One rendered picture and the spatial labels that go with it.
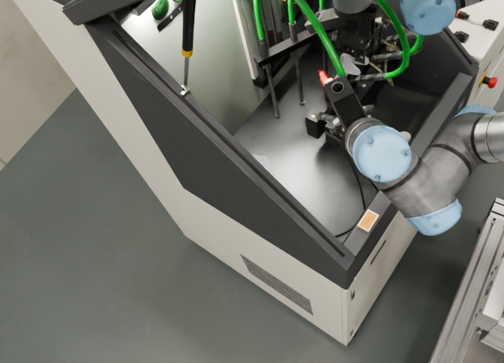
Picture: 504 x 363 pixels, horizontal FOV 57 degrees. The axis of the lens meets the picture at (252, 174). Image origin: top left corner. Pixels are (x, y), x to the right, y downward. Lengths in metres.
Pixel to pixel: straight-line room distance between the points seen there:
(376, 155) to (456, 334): 1.25
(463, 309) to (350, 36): 1.17
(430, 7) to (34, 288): 2.18
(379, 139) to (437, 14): 0.23
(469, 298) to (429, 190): 1.20
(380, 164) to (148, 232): 1.81
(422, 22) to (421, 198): 0.28
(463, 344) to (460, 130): 1.17
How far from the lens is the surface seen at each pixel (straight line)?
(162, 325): 2.19
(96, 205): 2.57
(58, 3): 1.03
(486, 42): 1.49
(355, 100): 0.86
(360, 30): 1.00
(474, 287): 1.91
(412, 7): 0.80
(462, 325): 1.86
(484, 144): 0.75
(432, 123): 1.32
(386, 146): 0.67
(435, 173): 0.74
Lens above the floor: 2.00
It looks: 58 degrees down
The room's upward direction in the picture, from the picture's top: 19 degrees counter-clockwise
